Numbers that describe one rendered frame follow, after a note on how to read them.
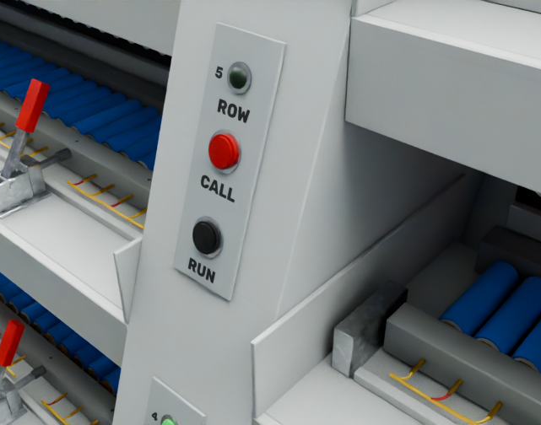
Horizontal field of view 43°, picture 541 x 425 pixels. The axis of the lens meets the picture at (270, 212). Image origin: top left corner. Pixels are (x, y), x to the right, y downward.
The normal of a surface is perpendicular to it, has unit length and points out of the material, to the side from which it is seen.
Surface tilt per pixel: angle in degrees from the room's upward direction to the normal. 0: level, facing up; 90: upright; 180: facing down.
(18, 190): 90
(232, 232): 90
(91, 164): 109
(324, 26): 90
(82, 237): 19
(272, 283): 90
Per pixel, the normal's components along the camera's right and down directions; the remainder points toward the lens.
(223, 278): -0.63, 0.14
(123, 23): -0.66, 0.43
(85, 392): 0.00, -0.82
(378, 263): 0.75, 0.37
